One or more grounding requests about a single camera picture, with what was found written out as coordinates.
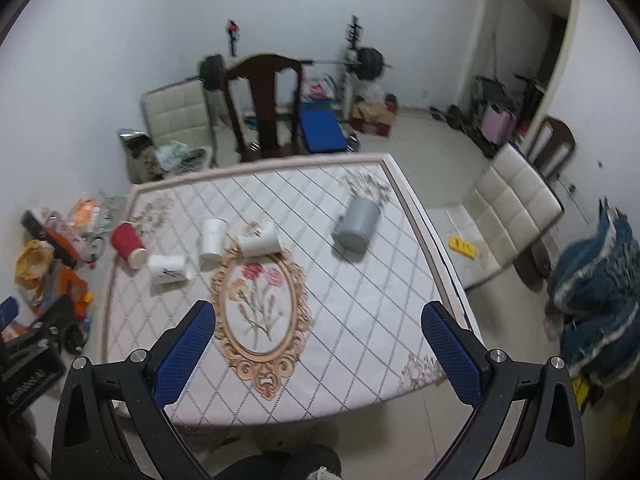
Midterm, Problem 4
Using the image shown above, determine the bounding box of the blue ruffled blanket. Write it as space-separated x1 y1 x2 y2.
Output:
548 200 639 389

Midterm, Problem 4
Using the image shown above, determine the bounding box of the barbell with black plates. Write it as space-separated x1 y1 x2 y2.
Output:
198 48 390 91

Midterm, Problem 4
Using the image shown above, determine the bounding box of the dark wooden chair right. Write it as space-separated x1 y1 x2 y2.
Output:
526 116 576 181

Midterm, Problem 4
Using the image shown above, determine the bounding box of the floral patterned tablecloth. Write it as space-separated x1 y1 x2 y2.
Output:
94 154 477 427

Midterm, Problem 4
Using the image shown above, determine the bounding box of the white paper cup lying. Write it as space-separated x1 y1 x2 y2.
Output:
236 221 282 258
148 255 192 285

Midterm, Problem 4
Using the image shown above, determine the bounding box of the red white plastic bag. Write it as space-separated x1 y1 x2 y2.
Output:
302 75 336 101

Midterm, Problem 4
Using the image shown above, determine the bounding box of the yellow plastic bag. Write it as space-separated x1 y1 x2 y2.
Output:
14 240 54 304

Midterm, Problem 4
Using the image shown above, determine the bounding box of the grey plastic mug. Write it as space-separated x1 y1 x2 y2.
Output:
332 196 381 254

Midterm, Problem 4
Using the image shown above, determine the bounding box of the yellow package on floor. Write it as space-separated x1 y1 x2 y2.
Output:
572 376 591 413

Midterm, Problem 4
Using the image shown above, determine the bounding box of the orange cardboard box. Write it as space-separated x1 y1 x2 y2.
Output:
39 260 93 318

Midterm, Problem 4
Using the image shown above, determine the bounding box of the silver patterned gift bag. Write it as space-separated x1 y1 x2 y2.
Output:
117 128 164 183

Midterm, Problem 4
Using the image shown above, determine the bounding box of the cardboard box red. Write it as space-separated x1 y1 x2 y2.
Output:
349 101 397 138

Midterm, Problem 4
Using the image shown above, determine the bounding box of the white paper cup lying right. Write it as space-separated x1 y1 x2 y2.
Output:
236 221 282 258

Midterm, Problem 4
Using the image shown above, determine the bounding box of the orange snack packet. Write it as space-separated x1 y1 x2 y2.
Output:
67 197 100 235

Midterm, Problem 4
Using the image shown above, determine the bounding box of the dark wooden chair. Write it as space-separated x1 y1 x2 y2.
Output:
526 116 576 181
221 54 308 162

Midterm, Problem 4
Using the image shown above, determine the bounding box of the white padded chair left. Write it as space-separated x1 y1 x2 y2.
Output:
140 78 216 168

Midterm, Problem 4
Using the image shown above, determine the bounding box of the yellow flat box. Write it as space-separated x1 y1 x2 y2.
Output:
448 235 478 259

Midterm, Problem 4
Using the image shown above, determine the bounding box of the white paper cup lying left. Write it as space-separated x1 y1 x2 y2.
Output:
148 255 192 285

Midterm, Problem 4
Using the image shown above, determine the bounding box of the white padded chair right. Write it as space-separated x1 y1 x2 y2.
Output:
427 144 564 289

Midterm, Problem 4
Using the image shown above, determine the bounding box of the black long box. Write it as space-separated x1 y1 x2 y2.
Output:
21 210 81 269

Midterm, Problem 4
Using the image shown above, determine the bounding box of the red paper cup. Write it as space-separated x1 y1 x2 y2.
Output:
111 222 148 270

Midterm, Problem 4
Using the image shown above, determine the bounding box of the pink suitcase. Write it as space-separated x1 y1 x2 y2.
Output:
480 103 516 145

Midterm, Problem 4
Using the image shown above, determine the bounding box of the white padded chair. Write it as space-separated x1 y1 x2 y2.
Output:
427 144 564 289
140 78 216 168

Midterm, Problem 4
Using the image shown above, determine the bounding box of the white paper cup upside down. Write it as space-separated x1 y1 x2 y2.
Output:
198 218 228 262

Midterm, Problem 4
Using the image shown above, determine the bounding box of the blue weight bench pad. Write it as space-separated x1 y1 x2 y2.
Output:
299 101 347 154

